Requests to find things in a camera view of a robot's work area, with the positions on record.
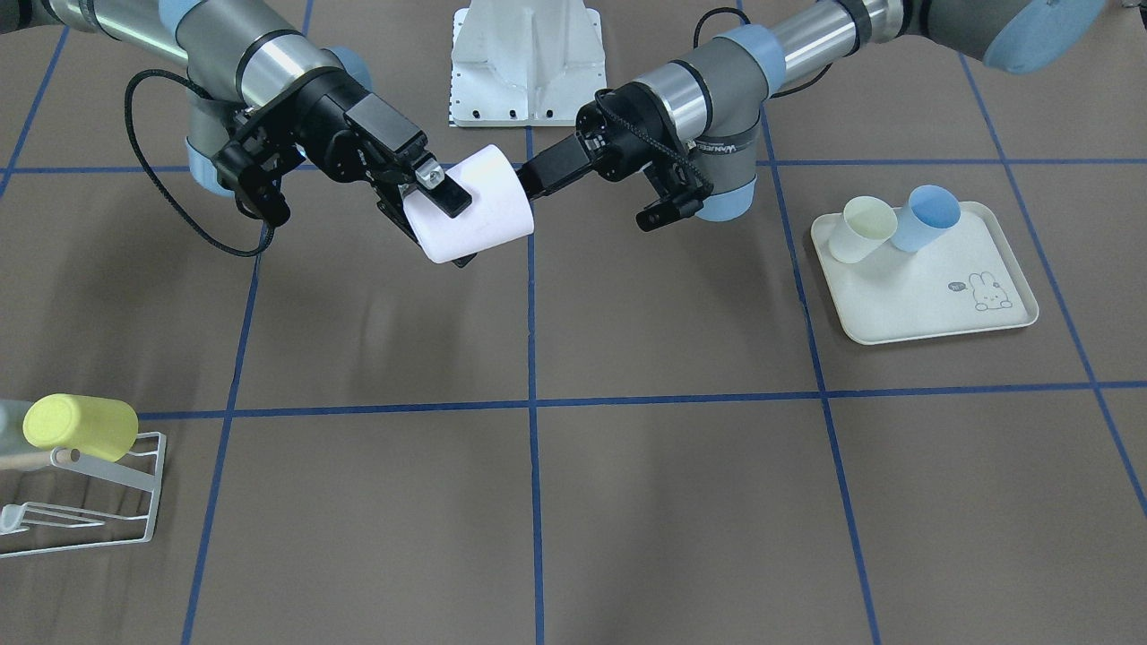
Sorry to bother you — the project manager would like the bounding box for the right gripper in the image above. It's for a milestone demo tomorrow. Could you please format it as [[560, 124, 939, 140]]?
[[211, 71, 477, 269]]

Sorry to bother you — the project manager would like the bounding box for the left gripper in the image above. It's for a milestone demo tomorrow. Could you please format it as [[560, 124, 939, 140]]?
[[516, 87, 713, 232]]

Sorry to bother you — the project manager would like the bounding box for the pink plastic cup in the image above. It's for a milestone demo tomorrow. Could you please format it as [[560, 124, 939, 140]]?
[[404, 143, 535, 262]]

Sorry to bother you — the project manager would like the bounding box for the yellow plastic cup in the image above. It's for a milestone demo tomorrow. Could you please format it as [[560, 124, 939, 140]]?
[[23, 393, 139, 463]]

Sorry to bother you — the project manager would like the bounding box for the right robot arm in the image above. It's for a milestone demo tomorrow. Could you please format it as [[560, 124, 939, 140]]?
[[3, 1, 474, 257]]

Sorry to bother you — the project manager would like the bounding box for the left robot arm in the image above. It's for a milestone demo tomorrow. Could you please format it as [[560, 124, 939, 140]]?
[[517, 1, 1103, 232]]

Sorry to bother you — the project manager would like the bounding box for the pale green plastic cup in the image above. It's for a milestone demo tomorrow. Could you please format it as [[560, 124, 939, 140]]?
[[828, 195, 898, 264]]

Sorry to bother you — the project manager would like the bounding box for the blue plastic cup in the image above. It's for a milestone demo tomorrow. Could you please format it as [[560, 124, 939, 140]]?
[[892, 185, 962, 252]]

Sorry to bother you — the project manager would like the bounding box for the cream plastic tray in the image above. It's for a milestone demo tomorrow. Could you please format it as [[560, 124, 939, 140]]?
[[810, 202, 1040, 345]]

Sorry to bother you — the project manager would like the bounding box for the white wire cup rack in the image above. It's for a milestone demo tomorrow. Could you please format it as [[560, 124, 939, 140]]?
[[1, 432, 167, 559]]

